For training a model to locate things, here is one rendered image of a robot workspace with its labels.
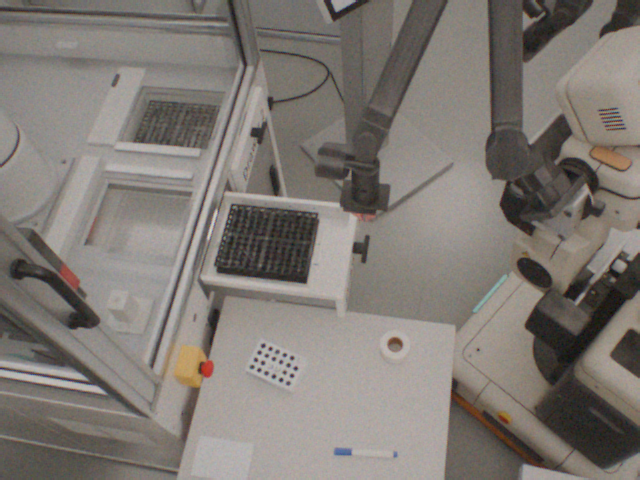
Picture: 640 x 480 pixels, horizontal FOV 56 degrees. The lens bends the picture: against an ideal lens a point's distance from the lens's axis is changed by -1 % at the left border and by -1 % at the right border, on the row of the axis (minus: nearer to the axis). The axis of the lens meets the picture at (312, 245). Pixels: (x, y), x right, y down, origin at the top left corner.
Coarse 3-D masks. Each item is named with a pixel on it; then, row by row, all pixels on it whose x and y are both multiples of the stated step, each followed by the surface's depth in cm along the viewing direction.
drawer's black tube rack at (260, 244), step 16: (272, 208) 152; (240, 224) 151; (256, 224) 154; (272, 224) 150; (288, 224) 150; (304, 224) 153; (224, 240) 149; (240, 240) 152; (256, 240) 148; (272, 240) 148; (288, 240) 147; (224, 256) 147; (240, 256) 146; (256, 256) 148; (272, 256) 146; (288, 256) 148; (304, 256) 148; (224, 272) 148; (240, 272) 148; (256, 272) 148; (272, 272) 144; (288, 272) 143
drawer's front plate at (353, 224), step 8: (352, 216) 146; (352, 224) 145; (352, 232) 144; (352, 240) 143; (344, 248) 142; (352, 248) 143; (344, 256) 141; (352, 256) 145; (344, 264) 140; (344, 272) 139; (352, 272) 150; (344, 280) 138; (344, 288) 137; (336, 296) 136; (344, 296) 138; (336, 304) 139; (344, 304) 140; (344, 312) 143
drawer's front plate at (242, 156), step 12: (252, 96) 168; (252, 108) 165; (264, 108) 175; (252, 120) 164; (264, 120) 176; (240, 144) 160; (252, 144) 167; (240, 156) 158; (240, 168) 158; (240, 180) 160; (240, 192) 164
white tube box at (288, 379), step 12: (264, 348) 146; (276, 348) 145; (252, 360) 144; (264, 360) 144; (276, 360) 145; (288, 360) 143; (252, 372) 142; (264, 372) 143; (276, 372) 142; (288, 372) 142; (300, 372) 142; (276, 384) 141; (288, 384) 143
